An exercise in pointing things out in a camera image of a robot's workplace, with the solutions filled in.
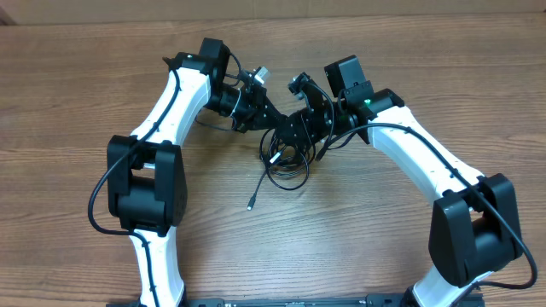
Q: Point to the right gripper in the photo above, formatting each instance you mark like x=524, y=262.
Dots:
x=309, y=118

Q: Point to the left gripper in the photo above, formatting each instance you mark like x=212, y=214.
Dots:
x=254, y=118

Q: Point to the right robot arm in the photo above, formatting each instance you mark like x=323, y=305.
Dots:
x=475, y=227

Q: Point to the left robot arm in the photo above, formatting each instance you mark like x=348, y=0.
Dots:
x=146, y=184

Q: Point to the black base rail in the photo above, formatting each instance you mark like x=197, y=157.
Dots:
x=371, y=300

